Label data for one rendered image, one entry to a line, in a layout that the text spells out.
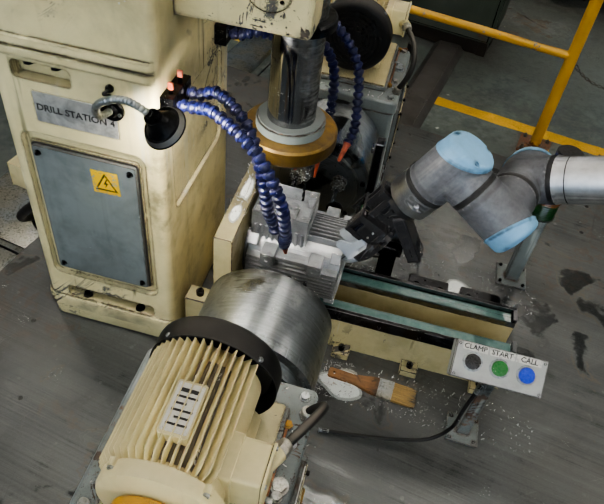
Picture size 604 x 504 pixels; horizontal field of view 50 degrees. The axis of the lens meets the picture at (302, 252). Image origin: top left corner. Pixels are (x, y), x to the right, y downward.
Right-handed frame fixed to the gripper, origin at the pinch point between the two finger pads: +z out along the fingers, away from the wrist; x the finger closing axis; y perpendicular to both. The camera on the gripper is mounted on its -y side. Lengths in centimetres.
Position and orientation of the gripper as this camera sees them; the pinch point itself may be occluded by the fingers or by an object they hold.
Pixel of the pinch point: (349, 258)
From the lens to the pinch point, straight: 134.7
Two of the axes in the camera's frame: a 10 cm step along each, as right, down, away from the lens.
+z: -5.6, 4.8, 6.7
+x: -2.4, 6.8, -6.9
